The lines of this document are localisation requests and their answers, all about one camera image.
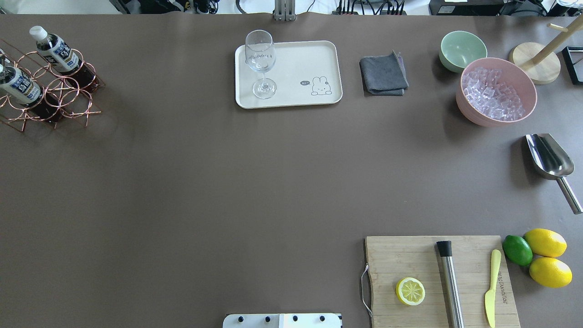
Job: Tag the cream serving tray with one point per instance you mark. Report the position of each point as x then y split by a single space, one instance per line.
306 73

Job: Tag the grey folded cloth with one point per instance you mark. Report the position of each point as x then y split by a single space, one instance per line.
384 75

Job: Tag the pink bowl of ice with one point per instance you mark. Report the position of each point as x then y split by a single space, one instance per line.
494 92

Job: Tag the bamboo cutting board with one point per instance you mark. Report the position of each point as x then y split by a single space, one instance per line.
391 258

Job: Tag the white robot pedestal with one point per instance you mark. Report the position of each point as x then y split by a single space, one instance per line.
284 320

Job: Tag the steel ice scoop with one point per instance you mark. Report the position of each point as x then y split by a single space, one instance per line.
553 163

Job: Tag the steel muddler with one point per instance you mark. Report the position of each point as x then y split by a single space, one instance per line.
446 256

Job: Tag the tea bottle white cap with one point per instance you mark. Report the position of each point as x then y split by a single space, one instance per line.
63 59

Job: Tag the whole lemon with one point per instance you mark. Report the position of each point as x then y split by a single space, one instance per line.
550 272
545 242

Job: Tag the lime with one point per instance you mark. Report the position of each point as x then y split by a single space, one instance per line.
517 250

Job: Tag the green bowl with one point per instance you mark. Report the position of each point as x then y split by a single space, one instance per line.
459 48

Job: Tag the wooden cup tree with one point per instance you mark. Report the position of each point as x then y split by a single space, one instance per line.
540 62

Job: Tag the yellow plastic knife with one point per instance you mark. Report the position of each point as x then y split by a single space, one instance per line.
490 294

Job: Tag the wine glass on tray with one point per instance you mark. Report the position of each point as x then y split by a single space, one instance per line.
260 56

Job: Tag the copper wire bottle basket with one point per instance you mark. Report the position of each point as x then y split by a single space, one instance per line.
62 95

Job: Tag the lemon half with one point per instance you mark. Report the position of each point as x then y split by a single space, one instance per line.
410 291

